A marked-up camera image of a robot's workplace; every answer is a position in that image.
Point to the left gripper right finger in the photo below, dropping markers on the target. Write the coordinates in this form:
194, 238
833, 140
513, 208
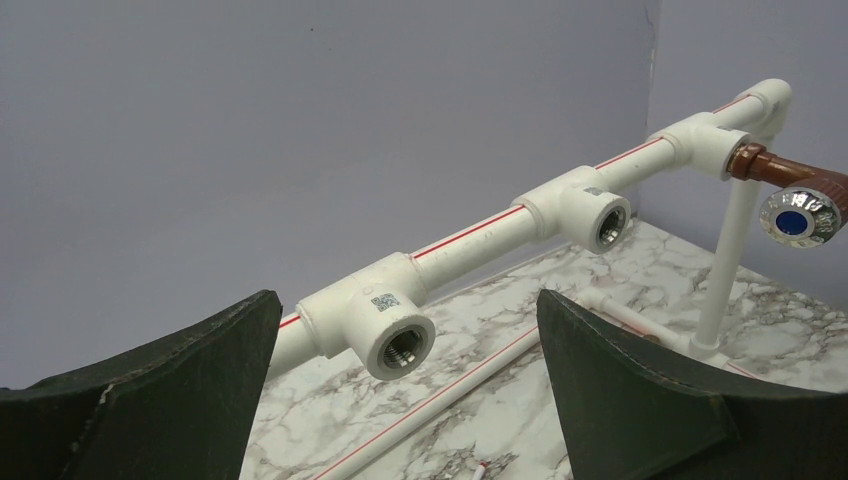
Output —
632, 409

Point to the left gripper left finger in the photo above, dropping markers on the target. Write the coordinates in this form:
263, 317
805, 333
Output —
179, 407

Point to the white PVC pipe frame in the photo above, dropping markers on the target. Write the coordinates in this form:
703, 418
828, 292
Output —
376, 312

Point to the brown water faucet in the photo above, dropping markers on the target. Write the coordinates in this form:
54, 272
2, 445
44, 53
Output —
810, 206

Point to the red capped white pen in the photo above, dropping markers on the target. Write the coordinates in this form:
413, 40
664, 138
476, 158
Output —
479, 471

